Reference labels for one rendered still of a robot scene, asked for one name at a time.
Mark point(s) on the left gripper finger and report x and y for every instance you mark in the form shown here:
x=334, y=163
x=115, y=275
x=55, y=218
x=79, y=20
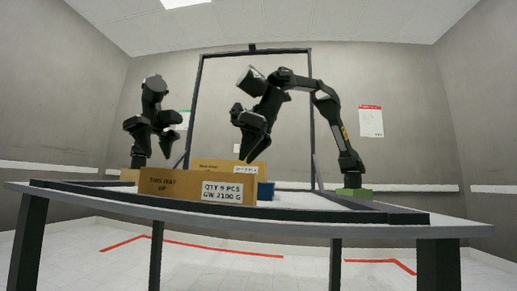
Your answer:
x=250, y=139
x=256, y=152

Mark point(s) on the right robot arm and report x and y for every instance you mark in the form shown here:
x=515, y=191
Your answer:
x=155, y=87

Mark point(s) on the dark grey metal frame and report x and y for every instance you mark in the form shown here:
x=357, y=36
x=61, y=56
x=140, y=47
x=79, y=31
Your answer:
x=186, y=152

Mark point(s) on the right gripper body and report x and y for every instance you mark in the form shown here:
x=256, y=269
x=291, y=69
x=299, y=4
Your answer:
x=132, y=123

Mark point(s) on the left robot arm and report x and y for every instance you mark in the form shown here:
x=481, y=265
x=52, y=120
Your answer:
x=329, y=106

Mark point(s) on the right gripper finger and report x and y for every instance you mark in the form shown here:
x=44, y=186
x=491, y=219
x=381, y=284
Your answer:
x=142, y=137
x=166, y=146

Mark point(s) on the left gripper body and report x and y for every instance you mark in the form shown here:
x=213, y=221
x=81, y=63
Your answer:
x=258, y=123

